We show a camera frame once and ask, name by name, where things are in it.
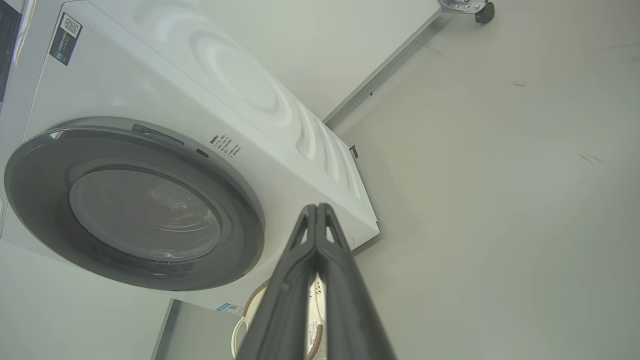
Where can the round grey glass washer door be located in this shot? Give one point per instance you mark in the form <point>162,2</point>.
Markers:
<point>40,200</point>

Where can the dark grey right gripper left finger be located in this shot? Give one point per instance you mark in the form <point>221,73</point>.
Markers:
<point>285,305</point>

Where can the blue energy label sticker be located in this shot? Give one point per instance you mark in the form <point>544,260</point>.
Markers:
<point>230,308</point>

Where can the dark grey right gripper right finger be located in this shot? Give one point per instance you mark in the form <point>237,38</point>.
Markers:
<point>350,310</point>

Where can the white front-load washing machine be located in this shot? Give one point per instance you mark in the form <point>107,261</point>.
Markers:
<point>125,75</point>

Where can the cream perforated laundry basket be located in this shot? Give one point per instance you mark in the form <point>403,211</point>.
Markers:
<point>252,299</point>

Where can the dark QR label sticker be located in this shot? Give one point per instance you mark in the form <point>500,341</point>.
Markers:
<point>66,37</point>

